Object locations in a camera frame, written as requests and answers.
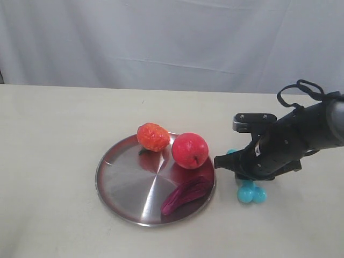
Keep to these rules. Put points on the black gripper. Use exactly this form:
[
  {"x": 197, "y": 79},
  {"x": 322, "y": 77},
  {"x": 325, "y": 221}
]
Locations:
[{"x": 281, "y": 147}]

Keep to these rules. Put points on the turquoise toy bone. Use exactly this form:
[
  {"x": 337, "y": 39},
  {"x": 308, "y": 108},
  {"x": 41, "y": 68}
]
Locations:
[{"x": 249, "y": 192}]

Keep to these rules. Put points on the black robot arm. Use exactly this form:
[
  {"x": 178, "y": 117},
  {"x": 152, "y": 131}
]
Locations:
[{"x": 334, "y": 115}]

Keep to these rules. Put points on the red apple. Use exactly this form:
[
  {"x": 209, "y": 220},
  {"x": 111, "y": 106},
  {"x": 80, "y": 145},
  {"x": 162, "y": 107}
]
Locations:
[{"x": 190, "y": 150}]

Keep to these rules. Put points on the dark purple ridged vegetable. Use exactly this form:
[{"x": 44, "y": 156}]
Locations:
[{"x": 187, "y": 192}]

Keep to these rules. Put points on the orange bumpy fruit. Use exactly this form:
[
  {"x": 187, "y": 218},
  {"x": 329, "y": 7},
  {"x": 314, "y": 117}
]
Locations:
[{"x": 153, "y": 137}]

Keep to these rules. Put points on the round stainless steel plate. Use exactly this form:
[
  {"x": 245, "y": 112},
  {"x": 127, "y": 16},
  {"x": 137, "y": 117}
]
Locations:
[{"x": 133, "y": 183}]

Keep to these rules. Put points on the white backdrop cloth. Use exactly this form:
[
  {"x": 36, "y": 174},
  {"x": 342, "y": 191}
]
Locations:
[{"x": 233, "y": 46}]

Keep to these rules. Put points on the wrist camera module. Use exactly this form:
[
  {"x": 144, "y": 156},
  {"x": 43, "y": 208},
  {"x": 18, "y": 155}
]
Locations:
[{"x": 252, "y": 122}]

